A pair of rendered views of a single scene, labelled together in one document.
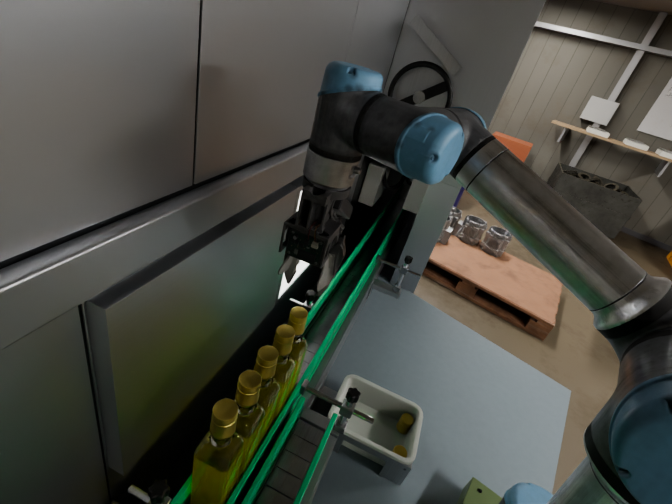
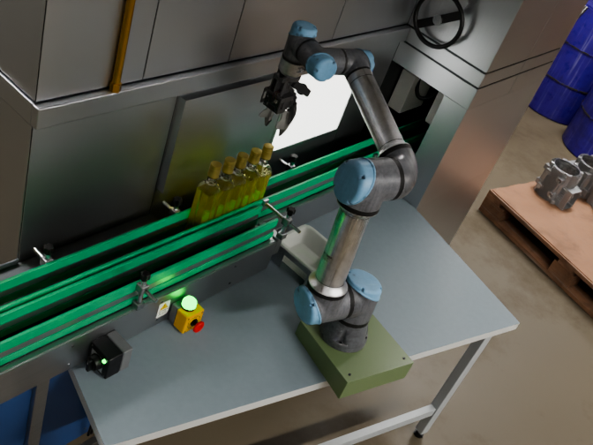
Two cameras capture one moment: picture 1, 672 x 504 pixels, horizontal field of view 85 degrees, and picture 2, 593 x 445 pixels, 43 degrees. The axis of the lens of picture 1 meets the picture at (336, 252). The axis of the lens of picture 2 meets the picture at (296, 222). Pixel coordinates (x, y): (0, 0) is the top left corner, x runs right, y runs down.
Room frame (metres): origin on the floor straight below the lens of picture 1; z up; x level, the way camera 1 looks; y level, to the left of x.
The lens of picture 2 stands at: (-1.38, -0.72, 2.41)
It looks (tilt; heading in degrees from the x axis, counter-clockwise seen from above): 36 degrees down; 17
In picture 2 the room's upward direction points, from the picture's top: 22 degrees clockwise
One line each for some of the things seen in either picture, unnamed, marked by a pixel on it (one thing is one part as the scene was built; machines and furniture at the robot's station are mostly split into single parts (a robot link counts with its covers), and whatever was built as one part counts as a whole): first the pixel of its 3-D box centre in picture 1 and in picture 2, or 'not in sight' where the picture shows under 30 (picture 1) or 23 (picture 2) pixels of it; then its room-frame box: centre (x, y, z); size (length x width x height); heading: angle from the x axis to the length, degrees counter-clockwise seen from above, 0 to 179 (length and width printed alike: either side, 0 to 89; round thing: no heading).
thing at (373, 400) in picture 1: (372, 424); (311, 258); (0.61, -0.21, 0.80); 0.22 x 0.17 x 0.09; 78
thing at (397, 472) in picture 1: (361, 421); (304, 255); (0.61, -0.19, 0.79); 0.27 x 0.17 x 0.08; 78
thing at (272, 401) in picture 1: (254, 417); (229, 199); (0.41, 0.06, 0.99); 0.06 x 0.06 x 0.21; 78
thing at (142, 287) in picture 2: not in sight; (146, 296); (-0.08, -0.01, 0.94); 0.07 x 0.04 x 0.13; 78
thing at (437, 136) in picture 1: (415, 139); (321, 61); (0.47, -0.05, 1.53); 0.11 x 0.11 x 0.08; 58
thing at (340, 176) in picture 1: (332, 168); (292, 66); (0.51, 0.04, 1.45); 0.08 x 0.08 x 0.05
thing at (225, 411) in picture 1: (224, 418); (214, 169); (0.30, 0.08, 1.14); 0.04 x 0.04 x 0.04
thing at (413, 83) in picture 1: (419, 97); (440, 19); (1.34, -0.12, 1.49); 0.21 x 0.05 x 0.21; 78
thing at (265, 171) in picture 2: (284, 373); (254, 188); (0.53, 0.03, 0.99); 0.06 x 0.06 x 0.21; 79
